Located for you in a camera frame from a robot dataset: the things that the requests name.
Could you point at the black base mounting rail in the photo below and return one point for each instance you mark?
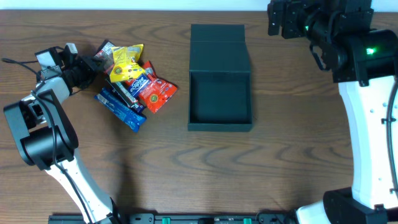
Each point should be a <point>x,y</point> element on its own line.
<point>150,218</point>

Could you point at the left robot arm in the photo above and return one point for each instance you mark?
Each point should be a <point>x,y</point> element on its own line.
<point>45,137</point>

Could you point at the black box with lid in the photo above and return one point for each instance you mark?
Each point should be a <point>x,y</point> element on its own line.
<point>220,97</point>

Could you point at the dark blue chocolate bar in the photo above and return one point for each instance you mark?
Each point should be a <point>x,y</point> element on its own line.
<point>137,107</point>

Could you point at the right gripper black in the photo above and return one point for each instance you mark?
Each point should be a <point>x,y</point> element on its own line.
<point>286,23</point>

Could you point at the red snack packet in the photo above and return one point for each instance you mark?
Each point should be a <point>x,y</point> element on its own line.
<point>158,92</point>

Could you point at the dark snack packet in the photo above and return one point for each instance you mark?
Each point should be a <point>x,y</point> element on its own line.
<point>105,53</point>

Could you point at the green black candy bar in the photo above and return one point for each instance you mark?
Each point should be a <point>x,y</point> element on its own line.
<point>123,93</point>

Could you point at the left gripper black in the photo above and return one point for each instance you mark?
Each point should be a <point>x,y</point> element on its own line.
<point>89,63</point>

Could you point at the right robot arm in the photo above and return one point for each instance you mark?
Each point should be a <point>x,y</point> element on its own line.
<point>363,62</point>

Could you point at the blue eclipse gum box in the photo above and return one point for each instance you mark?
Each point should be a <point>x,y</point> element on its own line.
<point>138,85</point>

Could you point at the blue cookie pack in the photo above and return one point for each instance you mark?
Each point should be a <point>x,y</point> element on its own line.
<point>121,111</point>

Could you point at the yellow snack packet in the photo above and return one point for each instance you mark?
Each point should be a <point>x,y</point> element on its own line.
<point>126,66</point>

